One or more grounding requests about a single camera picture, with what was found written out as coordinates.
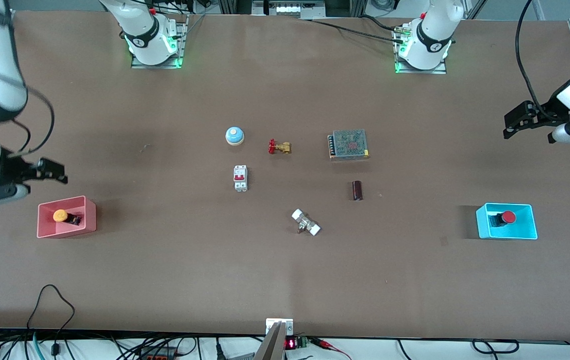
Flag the yellow push button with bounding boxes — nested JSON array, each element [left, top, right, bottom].
[[53, 209, 84, 226]]

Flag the red push button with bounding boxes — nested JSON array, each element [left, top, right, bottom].
[[487, 210, 517, 227]]

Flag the pink plastic box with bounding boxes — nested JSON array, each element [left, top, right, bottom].
[[36, 195, 97, 239]]

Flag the cyan plastic box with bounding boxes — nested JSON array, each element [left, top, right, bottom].
[[475, 202, 539, 241]]

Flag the metal mesh power supply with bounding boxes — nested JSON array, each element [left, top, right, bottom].
[[327, 129, 370, 161]]

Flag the white circuit breaker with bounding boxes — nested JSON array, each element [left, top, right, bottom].
[[233, 164, 248, 192]]

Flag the black power strip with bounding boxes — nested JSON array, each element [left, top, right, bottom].
[[135, 347, 181, 360]]

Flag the metal fitting white ends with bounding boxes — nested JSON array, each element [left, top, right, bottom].
[[291, 208, 322, 237]]

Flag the white mounting plate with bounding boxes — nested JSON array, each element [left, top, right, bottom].
[[265, 318, 294, 336]]

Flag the grey metal bar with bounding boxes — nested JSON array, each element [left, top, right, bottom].
[[253, 321, 287, 360]]

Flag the red clip lead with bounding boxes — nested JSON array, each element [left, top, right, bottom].
[[309, 337, 352, 360]]

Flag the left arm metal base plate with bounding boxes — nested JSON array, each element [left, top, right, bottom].
[[395, 25, 447, 75]]

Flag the black looped cable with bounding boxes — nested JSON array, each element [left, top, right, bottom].
[[26, 284, 76, 358]]

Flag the green cable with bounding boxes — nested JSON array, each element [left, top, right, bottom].
[[32, 331, 47, 360]]

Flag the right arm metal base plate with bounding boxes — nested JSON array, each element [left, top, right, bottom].
[[131, 15, 188, 69]]

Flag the black table cable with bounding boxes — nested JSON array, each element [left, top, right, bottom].
[[310, 19, 408, 45]]

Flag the black oval cable loop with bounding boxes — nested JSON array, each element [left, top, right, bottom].
[[472, 338, 520, 355]]

